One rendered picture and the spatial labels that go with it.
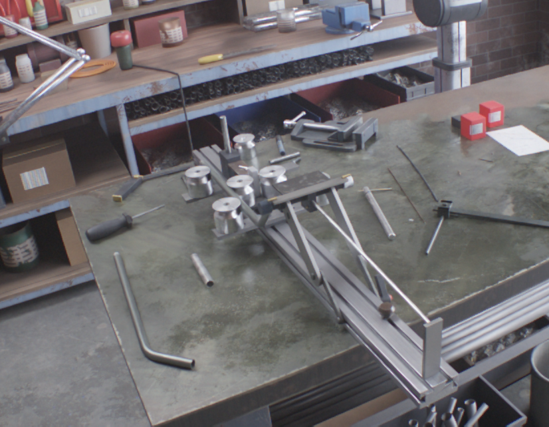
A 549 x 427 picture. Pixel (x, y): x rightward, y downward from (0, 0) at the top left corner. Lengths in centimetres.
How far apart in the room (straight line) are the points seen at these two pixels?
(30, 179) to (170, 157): 68
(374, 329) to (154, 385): 32
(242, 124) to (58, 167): 98
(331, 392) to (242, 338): 83
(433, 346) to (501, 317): 123
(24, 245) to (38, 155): 43
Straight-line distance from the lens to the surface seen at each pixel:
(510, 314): 204
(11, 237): 277
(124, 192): 143
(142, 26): 305
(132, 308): 105
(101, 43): 302
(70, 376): 239
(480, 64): 436
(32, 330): 269
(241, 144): 150
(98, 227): 128
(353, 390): 177
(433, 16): 212
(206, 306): 104
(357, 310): 94
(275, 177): 121
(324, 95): 334
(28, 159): 256
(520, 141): 154
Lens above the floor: 149
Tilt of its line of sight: 28 degrees down
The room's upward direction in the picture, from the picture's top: 8 degrees counter-clockwise
